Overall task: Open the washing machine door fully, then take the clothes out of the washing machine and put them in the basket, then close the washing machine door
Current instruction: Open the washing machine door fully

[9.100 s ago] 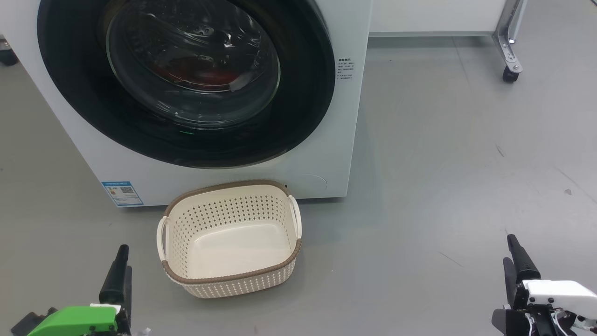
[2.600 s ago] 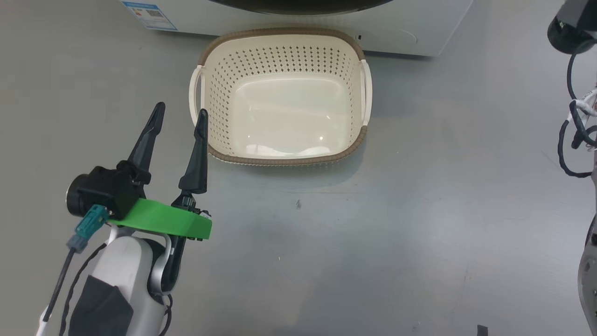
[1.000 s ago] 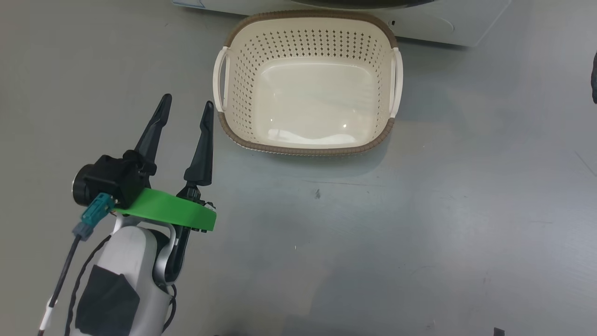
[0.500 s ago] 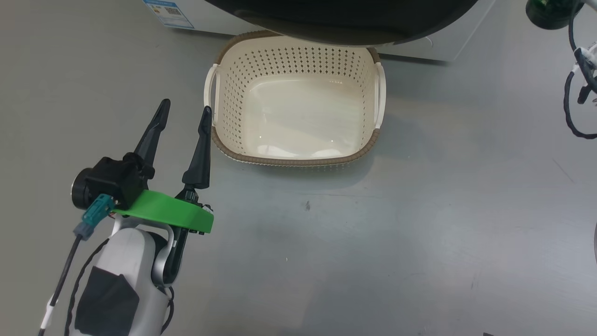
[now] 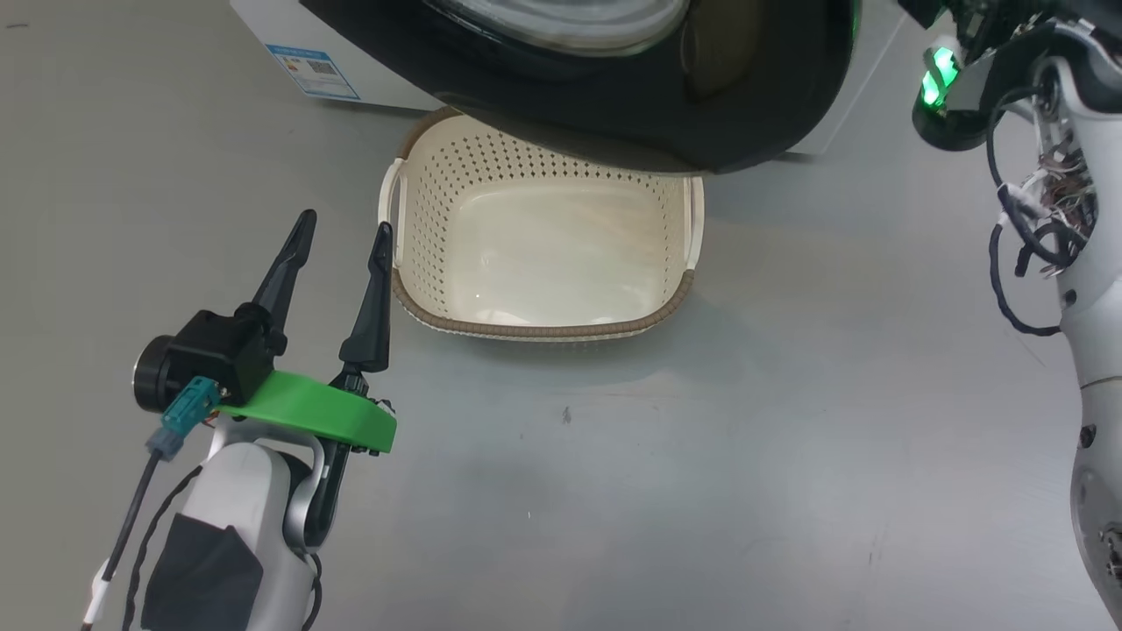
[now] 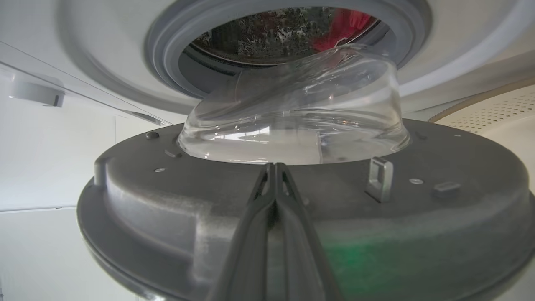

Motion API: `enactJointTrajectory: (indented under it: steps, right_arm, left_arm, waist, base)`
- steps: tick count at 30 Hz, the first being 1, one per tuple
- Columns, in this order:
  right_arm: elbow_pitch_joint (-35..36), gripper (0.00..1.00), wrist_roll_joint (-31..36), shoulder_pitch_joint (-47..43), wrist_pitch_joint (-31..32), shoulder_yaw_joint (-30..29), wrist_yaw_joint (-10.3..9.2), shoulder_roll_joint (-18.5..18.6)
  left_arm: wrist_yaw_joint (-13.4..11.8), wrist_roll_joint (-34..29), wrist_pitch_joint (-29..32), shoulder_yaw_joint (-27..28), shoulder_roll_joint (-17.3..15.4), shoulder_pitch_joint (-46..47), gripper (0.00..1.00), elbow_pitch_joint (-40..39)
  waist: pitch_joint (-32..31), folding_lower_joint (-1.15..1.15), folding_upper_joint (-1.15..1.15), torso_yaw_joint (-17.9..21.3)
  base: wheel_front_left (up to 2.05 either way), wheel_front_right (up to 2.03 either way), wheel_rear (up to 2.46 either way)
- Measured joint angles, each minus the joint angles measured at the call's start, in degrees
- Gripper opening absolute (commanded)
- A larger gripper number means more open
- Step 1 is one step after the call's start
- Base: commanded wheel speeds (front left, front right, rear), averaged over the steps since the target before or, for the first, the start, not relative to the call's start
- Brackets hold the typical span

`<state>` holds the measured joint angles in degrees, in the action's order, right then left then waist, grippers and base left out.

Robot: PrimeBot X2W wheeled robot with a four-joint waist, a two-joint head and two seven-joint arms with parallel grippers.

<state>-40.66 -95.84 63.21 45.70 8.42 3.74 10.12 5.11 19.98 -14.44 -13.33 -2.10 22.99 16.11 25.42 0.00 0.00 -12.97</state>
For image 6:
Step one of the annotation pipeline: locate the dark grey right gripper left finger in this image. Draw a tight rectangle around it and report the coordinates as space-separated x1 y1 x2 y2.
208 163 275 301

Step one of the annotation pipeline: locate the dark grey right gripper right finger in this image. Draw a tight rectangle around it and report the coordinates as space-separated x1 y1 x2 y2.
275 163 344 301

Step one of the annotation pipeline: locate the round glass washing machine door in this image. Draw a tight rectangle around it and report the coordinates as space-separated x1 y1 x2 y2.
76 44 535 301

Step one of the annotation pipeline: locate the red white-striped logo garment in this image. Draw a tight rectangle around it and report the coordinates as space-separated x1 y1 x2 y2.
311 8 377 53

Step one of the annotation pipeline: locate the cream perforated laundry basket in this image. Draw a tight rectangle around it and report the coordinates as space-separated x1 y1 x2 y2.
428 77 535 195

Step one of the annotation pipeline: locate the white front-load washing machine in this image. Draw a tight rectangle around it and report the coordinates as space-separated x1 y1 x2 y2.
0 0 535 127

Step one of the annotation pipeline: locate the white dial knob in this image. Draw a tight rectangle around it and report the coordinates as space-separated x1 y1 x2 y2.
8 81 66 108

